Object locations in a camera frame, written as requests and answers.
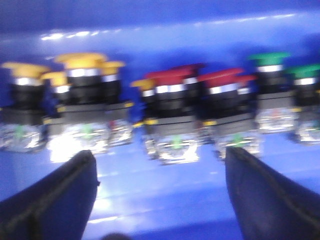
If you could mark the yellow mushroom push button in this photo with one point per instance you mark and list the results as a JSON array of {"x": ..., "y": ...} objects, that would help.
[{"x": 80, "y": 121}]

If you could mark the green push button tall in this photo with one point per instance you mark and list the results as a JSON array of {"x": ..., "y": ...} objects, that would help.
[{"x": 274, "y": 99}]

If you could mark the yellow push button small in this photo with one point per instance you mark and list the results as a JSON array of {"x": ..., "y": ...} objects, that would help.
[{"x": 146, "y": 89}]

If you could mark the blue bin holding buttons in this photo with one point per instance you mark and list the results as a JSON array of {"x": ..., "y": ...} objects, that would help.
[{"x": 138, "y": 197}]

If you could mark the green push button right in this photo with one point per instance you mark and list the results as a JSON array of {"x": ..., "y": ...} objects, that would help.
[{"x": 305, "y": 82}]

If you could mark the red mushroom push button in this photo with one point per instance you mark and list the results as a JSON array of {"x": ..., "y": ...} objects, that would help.
[{"x": 229, "y": 111}]

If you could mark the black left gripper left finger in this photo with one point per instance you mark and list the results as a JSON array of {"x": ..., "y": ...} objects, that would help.
[{"x": 57, "y": 207}]

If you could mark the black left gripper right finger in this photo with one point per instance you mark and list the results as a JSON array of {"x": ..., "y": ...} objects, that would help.
[{"x": 267, "y": 204}]

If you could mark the yellow push button left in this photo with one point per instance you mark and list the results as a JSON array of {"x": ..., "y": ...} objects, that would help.
[{"x": 21, "y": 123}]

